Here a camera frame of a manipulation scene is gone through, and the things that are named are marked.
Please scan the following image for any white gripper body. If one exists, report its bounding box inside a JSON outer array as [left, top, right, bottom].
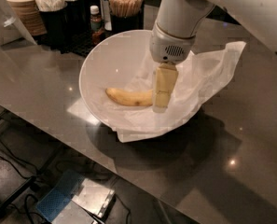
[[149, 24, 195, 63]]

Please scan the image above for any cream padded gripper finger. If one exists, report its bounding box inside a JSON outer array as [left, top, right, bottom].
[[152, 63, 178, 113]]

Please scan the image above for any yellow banana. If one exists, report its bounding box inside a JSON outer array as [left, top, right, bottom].
[[105, 88, 152, 106]]

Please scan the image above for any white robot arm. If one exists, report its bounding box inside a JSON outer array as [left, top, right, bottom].
[[149, 0, 277, 112]]

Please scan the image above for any white bowl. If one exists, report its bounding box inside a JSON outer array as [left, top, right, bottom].
[[79, 30, 200, 135]]

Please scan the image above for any white paper sheet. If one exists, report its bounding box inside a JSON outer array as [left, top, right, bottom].
[[116, 41, 245, 143]]

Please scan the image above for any black cup of wooden stirrers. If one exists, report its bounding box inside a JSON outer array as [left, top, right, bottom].
[[108, 0, 144, 33]]

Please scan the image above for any small brown sauce bottle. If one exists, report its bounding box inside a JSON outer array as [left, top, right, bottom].
[[90, 6, 104, 45]]

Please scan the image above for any black condiment organizer tray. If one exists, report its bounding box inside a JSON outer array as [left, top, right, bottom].
[[35, 0, 114, 58]]

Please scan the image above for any black cup of white packets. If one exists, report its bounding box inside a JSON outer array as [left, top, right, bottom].
[[35, 0, 68, 48]]

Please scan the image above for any stack of brown paper cups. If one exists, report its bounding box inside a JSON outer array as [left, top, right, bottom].
[[9, 0, 47, 36]]

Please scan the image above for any silver metal box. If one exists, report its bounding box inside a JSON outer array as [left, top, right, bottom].
[[52, 177, 117, 224]]

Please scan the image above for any white napkin dispenser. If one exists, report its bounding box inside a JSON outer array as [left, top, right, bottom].
[[0, 0, 36, 46]]

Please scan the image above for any blue perforated box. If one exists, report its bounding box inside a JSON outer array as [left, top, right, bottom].
[[36, 169, 85, 222]]

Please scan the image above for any black floor cable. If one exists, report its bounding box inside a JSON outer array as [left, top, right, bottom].
[[0, 129, 41, 179]]

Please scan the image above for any black table frame bar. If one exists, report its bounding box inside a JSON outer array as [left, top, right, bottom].
[[0, 176, 36, 215]]

